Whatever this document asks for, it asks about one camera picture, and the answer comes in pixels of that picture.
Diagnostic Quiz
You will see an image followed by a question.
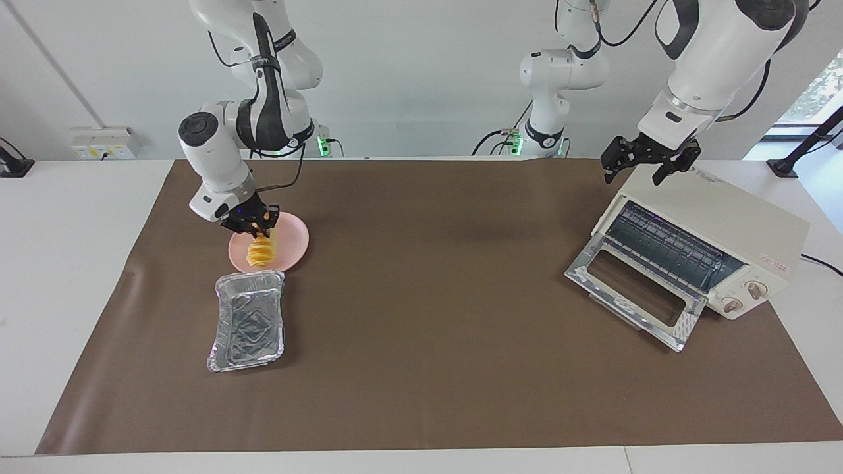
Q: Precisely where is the yellow sliced bread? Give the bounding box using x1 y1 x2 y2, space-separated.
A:
246 234 277 269

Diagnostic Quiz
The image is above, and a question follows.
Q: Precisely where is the silver foil tray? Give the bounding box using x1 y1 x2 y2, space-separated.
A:
207 269 287 374

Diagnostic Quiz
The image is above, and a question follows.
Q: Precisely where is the cream toaster oven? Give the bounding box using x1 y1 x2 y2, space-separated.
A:
564 165 811 353

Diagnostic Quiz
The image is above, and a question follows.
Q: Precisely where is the glass oven door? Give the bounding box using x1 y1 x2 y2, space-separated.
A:
564 232 709 353

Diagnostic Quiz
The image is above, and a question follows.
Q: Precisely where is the pink round plate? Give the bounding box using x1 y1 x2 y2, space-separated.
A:
228 212 310 274

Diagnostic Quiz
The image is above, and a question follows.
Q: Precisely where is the black pole stand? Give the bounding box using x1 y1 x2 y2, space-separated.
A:
767 105 843 178

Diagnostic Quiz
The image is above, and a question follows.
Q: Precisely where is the white power strip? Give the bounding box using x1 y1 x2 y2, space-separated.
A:
69 126 140 161

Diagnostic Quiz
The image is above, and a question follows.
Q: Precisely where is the window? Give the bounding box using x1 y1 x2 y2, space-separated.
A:
776 53 843 127

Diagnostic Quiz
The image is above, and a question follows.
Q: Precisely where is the brown table mat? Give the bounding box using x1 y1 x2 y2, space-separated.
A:
34 158 843 455

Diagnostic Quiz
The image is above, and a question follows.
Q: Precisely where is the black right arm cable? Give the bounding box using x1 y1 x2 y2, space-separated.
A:
250 142 308 196

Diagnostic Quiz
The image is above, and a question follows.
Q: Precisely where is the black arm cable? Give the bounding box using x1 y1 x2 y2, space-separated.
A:
250 142 308 196
589 0 661 49

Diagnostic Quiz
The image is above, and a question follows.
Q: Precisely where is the oven wire rack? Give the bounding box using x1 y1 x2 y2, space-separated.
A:
603 201 746 294

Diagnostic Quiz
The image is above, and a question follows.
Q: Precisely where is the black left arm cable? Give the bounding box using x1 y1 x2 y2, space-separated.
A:
589 0 661 49

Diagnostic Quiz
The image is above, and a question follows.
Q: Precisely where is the black oven power cable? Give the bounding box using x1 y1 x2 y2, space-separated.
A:
800 253 843 277

